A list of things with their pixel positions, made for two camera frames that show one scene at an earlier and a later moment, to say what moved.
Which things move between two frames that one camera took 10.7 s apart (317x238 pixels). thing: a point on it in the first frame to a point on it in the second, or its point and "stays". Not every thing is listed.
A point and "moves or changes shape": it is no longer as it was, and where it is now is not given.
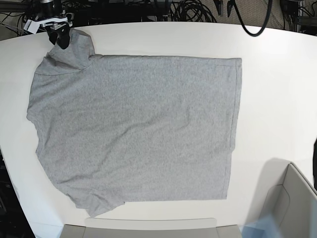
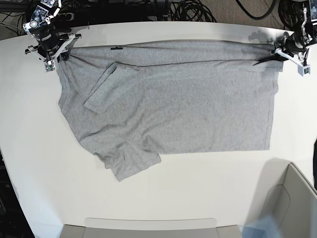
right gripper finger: x=219 y=5 to x=293 y=46
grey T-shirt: x=115 y=129 moves or changes shape
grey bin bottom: x=151 y=227 stays
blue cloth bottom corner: x=266 y=227 stays
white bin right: x=287 y=196 stays
